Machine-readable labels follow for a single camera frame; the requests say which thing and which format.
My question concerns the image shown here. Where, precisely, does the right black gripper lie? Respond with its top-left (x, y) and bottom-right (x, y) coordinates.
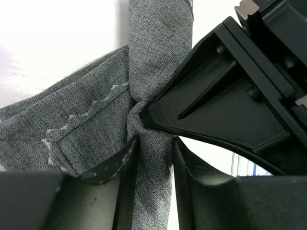
top-left (234, 0), bottom-right (307, 156)

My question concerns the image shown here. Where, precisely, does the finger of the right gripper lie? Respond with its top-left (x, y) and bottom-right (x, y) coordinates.
top-left (140, 18), bottom-right (307, 175)

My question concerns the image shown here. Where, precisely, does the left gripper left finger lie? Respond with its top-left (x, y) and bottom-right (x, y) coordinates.
top-left (0, 138), bottom-right (139, 230)

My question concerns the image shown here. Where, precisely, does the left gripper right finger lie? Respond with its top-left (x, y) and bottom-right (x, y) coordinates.
top-left (173, 140), bottom-right (307, 230)

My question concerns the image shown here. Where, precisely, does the grey cloth napkin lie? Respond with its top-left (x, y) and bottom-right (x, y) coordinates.
top-left (0, 0), bottom-right (194, 230)

